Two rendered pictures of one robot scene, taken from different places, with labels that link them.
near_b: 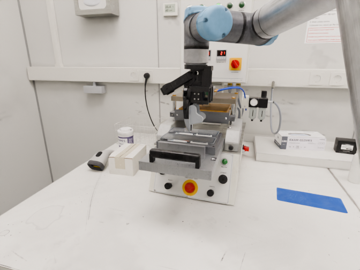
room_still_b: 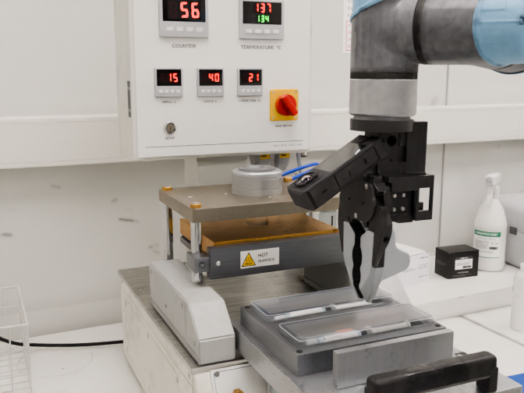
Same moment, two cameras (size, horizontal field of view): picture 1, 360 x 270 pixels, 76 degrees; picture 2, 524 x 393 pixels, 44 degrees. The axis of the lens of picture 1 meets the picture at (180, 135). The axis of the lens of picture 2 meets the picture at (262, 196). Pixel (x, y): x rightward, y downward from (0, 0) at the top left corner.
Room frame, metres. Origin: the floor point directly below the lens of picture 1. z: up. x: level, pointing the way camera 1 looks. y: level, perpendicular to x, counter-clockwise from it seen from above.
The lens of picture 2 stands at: (0.26, 0.54, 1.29)
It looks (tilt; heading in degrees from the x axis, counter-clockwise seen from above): 11 degrees down; 319
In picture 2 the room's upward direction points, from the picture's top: straight up
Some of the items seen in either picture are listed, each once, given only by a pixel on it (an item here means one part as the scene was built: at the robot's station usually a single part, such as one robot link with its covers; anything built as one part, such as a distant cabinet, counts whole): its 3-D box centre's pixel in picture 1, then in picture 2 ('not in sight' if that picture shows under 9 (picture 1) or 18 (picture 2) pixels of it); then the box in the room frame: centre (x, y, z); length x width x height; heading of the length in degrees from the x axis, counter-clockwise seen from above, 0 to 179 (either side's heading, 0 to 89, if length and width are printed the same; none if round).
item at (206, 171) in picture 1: (187, 147); (359, 348); (0.74, -0.03, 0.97); 0.30 x 0.22 x 0.08; 163
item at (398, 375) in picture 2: (174, 157); (433, 383); (0.60, 0.02, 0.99); 0.15 x 0.02 x 0.04; 73
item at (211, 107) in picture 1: (207, 104); (261, 218); (1.02, -0.12, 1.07); 0.22 x 0.17 x 0.10; 73
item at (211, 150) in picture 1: (190, 140); (338, 325); (0.78, -0.04, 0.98); 0.20 x 0.17 x 0.03; 73
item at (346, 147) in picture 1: (345, 145); (456, 261); (1.13, -0.87, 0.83); 0.09 x 0.06 x 0.07; 68
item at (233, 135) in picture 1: (234, 133); (355, 282); (0.91, -0.23, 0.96); 0.26 x 0.05 x 0.07; 163
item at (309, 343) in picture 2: (187, 141); (357, 329); (0.74, -0.03, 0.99); 0.18 x 0.06 x 0.02; 73
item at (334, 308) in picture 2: (193, 134); (322, 306); (0.82, -0.05, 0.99); 0.18 x 0.06 x 0.02; 73
